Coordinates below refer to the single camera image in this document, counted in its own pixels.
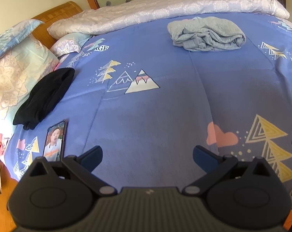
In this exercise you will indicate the grey sweatpants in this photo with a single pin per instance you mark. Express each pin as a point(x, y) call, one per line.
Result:
point(206, 34)

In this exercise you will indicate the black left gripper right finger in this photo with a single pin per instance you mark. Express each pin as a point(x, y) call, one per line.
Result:
point(227, 176)

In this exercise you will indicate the light blue floral pillow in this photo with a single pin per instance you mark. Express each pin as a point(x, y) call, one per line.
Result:
point(16, 34)

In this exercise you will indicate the wooden headboard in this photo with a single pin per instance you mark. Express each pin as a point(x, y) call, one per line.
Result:
point(51, 16)

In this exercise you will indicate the lilac floral quilt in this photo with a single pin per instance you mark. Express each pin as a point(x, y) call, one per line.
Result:
point(111, 18)

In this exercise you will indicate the smartphone with lit screen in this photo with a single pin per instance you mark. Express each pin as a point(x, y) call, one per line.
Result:
point(54, 143)

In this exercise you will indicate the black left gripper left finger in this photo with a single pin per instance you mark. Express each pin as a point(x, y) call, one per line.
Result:
point(77, 168)

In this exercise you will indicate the pastel floral pillow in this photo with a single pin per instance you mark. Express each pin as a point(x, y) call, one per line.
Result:
point(20, 69)

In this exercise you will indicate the small floral pillow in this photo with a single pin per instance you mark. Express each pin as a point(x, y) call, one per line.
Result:
point(69, 43)

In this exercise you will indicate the blue patterned bed cover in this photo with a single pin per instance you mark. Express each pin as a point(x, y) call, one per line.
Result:
point(148, 103)

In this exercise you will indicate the black folded garment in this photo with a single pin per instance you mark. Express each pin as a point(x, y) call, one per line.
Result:
point(43, 98)

